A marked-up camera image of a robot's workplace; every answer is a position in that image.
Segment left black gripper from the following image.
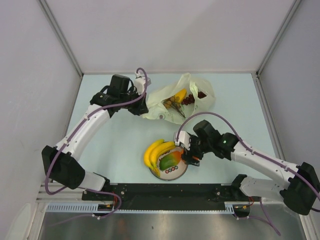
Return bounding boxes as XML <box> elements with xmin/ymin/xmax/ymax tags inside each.
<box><xmin>119</xmin><ymin>88</ymin><xmax>149</xmax><ymax>116</ymax></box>

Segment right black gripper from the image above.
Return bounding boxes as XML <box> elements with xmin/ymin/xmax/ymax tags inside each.
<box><xmin>180</xmin><ymin>134</ymin><xmax>212</xmax><ymax>167</ymax></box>

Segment green orange fake mango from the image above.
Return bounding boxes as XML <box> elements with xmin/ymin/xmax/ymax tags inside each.
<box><xmin>159</xmin><ymin>151</ymin><xmax>182</xmax><ymax>171</ymax></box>

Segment round printed plate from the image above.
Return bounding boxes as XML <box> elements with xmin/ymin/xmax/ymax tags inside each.
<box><xmin>149</xmin><ymin>142</ymin><xmax>188</xmax><ymax>181</ymax></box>

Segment pale yellow plastic bag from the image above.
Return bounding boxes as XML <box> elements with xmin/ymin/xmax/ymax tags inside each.
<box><xmin>142</xmin><ymin>73</ymin><xmax>216</xmax><ymax>125</ymax></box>

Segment yellow fake banana bunch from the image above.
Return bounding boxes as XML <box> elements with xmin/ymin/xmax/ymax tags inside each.
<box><xmin>143</xmin><ymin>139</ymin><xmax>176</xmax><ymax>177</ymax></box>

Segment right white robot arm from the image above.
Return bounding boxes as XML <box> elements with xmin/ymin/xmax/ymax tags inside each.
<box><xmin>174</xmin><ymin>120</ymin><xmax>320</xmax><ymax>216</ymax></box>

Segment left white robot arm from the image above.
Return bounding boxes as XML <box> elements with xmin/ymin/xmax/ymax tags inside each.
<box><xmin>41</xmin><ymin>68</ymin><xmax>151</xmax><ymax>200</ymax></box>

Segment dark red fake grapes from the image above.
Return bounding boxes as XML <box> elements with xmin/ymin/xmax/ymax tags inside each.
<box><xmin>181</xmin><ymin>91</ymin><xmax>207</xmax><ymax>105</ymax></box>

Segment brown fake longan branch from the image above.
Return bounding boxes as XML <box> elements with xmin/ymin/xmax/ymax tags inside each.
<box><xmin>162</xmin><ymin>96</ymin><xmax>186</xmax><ymax>119</ymax></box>

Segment small yellow fake fruit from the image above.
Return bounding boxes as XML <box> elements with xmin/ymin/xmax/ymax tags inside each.
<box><xmin>174</xmin><ymin>88</ymin><xmax>187</xmax><ymax>102</ymax></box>

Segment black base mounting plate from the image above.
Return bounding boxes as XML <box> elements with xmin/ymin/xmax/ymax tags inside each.
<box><xmin>81</xmin><ymin>182</ymin><xmax>251</xmax><ymax>211</ymax></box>

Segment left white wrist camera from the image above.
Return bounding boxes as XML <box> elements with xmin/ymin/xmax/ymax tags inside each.
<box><xmin>133</xmin><ymin>72</ymin><xmax>151</xmax><ymax>89</ymax></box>

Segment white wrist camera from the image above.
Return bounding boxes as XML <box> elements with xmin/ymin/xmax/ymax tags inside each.
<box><xmin>133</xmin><ymin>72</ymin><xmax>151</xmax><ymax>89</ymax></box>
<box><xmin>173</xmin><ymin>130</ymin><xmax>191</xmax><ymax>150</ymax></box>

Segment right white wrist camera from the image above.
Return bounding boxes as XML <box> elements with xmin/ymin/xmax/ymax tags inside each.
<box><xmin>173</xmin><ymin>130</ymin><xmax>191</xmax><ymax>150</ymax></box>

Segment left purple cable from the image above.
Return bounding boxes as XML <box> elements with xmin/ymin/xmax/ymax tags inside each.
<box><xmin>44</xmin><ymin>66</ymin><xmax>148</xmax><ymax>221</ymax></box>

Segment purple cable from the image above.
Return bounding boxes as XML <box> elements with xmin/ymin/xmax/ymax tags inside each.
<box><xmin>44</xmin><ymin>66</ymin><xmax>148</xmax><ymax>221</ymax></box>
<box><xmin>176</xmin><ymin>111</ymin><xmax>320</xmax><ymax>236</ymax></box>

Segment white slotted cable duct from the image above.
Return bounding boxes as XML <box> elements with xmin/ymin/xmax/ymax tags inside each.
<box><xmin>46</xmin><ymin>201</ymin><xmax>237</xmax><ymax>214</ymax></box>

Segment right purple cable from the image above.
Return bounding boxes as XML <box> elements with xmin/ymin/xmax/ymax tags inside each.
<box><xmin>176</xmin><ymin>111</ymin><xmax>320</xmax><ymax>236</ymax></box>

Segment aluminium frame rail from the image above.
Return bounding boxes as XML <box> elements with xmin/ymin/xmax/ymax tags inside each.
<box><xmin>36</xmin><ymin>183</ymin><xmax>84</xmax><ymax>203</ymax></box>

